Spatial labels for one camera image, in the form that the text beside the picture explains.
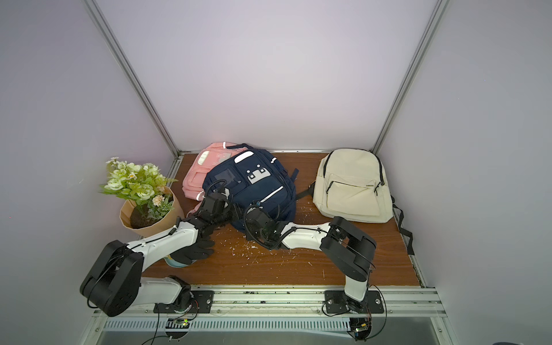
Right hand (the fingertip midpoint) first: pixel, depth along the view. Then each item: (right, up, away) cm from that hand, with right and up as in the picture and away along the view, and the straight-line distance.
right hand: (245, 220), depth 85 cm
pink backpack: (-26, +27, +28) cm, 47 cm away
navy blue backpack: (+1, +17, +14) cm, 22 cm away
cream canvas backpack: (+49, +13, +18) cm, 53 cm away
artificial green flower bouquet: (-35, +15, -10) cm, 40 cm away
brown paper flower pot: (-28, 0, -11) cm, 30 cm away
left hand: (-1, +4, +3) cm, 5 cm away
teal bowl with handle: (-26, -15, -6) cm, 31 cm away
